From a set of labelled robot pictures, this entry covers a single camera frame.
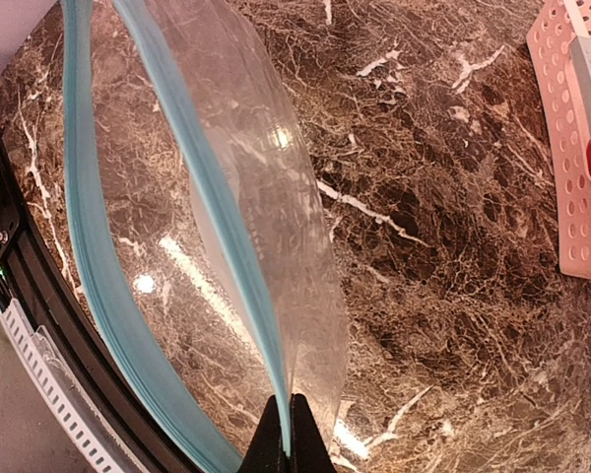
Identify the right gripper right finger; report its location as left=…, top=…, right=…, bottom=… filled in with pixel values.
left=289, top=393, right=335, bottom=473

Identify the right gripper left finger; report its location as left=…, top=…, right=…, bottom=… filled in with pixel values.
left=238, top=396, right=285, bottom=473

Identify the clear zip top bag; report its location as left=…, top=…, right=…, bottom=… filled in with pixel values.
left=61, top=1, right=347, bottom=472

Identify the pink plastic basket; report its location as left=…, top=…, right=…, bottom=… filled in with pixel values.
left=527, top=1, right=591, bottom=281

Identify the white slotted cable duct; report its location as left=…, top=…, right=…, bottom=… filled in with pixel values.
left=0, top=299, right=134, bottom=472

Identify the black front frame rail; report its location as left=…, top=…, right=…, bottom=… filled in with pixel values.
left=0, top=133, right=196, bottom=472

